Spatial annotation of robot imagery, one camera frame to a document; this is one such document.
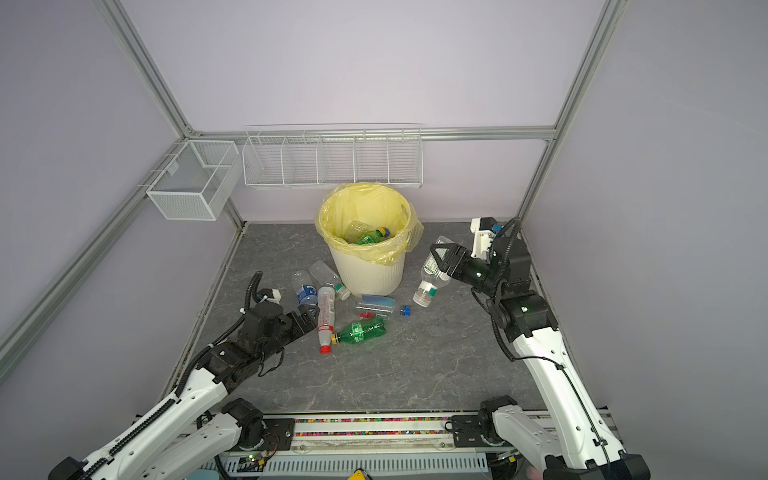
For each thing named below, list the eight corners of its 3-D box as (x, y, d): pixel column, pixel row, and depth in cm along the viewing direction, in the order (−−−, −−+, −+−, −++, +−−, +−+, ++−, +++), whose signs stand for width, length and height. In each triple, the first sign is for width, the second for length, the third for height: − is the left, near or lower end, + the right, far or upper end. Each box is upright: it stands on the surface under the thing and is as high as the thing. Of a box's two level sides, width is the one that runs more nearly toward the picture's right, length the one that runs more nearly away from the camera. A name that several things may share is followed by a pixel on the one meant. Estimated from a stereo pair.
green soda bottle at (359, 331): (335, 353, 89) (332, 346, 85) (332, 337, 92) (328, 330, 88) (387, 335, 92) (386, 327, 88) (382, 320, 95) (381, 312, 91)
